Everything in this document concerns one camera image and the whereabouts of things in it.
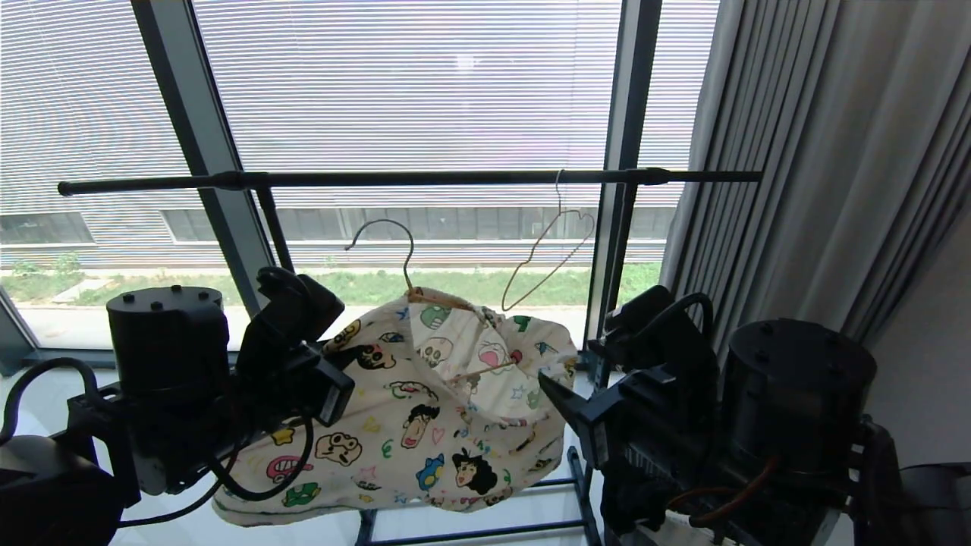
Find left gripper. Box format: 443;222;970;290
133;356;356;495

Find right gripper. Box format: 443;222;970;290
580;372;725;486

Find cream printed garment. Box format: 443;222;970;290
212;287;580;529

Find pink clothes hanger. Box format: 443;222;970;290
501;168;597;312
345;219;532;380

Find black clothes rack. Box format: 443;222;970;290
57;168;763;546

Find beige curtain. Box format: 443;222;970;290
658;0;971;359

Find window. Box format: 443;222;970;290
0;0;721;377

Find black cable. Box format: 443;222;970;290
206;413;316;503
652;292;716;357
0;356;104;450

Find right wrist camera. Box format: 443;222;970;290
588;286;718;381

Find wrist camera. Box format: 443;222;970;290
235;265;347;374
588;286;718;381

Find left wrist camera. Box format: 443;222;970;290
235;265;347;374

